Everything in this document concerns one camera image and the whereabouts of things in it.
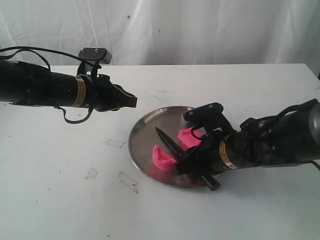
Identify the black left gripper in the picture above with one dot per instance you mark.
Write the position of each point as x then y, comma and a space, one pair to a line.
103, 95

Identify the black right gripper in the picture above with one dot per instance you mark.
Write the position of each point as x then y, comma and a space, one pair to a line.
205, 158

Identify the black knife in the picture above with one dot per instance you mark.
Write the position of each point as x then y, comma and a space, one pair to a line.
179, 154

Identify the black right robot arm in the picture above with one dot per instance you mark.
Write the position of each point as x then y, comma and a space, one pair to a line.
289, 138

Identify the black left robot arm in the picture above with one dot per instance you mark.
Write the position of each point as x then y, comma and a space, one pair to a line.
27, 84

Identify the clear tape piece upper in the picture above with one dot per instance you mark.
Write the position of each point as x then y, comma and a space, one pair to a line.
114, 143

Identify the clear tape piece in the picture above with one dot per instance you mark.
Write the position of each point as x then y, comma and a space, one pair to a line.
114, 143
128, 182
92, 174

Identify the round steel plate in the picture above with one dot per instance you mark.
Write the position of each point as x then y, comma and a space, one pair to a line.
143, 137

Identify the white backdrop curtain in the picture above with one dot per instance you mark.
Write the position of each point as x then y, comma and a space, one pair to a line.
170, 32

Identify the clear tape piece left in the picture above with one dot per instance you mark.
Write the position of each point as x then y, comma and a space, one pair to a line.
92, 174

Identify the clear tape piece lower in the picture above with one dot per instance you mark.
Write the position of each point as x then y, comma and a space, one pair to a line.
128, 182

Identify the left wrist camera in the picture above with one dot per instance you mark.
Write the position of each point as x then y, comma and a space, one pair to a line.
91, 59

